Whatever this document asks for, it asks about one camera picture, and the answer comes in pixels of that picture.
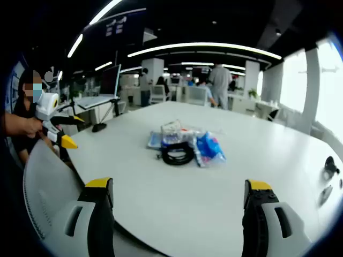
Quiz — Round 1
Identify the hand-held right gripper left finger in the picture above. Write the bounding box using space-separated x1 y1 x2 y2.
44 176 116 257

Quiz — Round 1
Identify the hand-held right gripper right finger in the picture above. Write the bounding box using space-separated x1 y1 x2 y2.
242 178 313 257

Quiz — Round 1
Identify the blue pink packet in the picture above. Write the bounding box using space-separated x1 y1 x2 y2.
195 130 227 168

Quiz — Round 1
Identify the black cable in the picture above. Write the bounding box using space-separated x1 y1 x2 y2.
155 141 194 166

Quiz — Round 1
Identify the clear light-blue packet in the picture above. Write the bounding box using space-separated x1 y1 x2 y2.
146 130 168 150

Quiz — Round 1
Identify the white paper cup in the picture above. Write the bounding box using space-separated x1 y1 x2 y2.
160 119 184 134

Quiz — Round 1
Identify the person's left hand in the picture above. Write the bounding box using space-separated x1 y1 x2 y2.
23 116 43 139

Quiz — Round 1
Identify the black stand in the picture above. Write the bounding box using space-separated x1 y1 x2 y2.
92 97 121 133

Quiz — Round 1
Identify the white table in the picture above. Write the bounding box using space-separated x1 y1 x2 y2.
65 101 343 257

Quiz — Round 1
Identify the grey oval object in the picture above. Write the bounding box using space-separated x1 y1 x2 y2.
320 185 333 206

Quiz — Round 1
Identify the black round object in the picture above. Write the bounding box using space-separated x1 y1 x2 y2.
323 156 340 180

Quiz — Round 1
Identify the white office chair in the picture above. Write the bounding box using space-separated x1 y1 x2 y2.
187 87 208 107
149 85 167 104

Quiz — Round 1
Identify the hanging dark sign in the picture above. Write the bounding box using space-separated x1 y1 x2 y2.
85 7 147 48

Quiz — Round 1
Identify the ceiling air vent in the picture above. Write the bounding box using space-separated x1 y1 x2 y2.
143 28 155 45

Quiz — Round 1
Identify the long ceiling light strip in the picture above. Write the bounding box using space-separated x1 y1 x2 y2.
127 42 282 60

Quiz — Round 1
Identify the blue white wall poster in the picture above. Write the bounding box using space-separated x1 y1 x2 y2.
6 60 25 113

